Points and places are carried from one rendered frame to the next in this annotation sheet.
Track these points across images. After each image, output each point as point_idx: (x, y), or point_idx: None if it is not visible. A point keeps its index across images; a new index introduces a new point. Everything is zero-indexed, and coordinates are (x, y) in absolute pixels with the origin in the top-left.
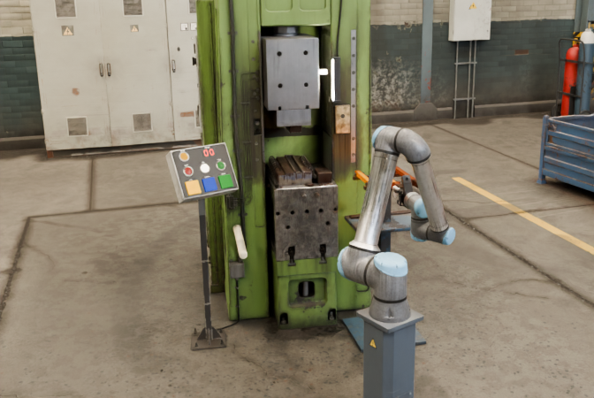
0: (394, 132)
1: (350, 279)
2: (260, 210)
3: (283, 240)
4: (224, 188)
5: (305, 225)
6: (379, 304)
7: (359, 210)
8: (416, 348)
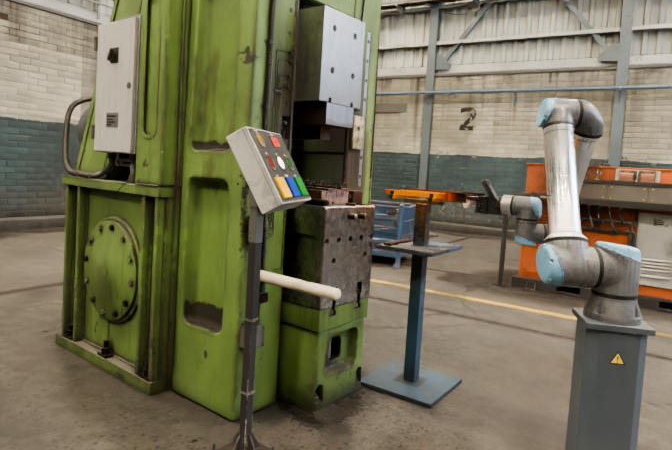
0: (575, 101)
1: (570, 281)
2: (278, 246)
3: (328, 279)
4: (303, 196)
5: (348, 258)
6: (624, 304)
7: None
8: (462, 388)
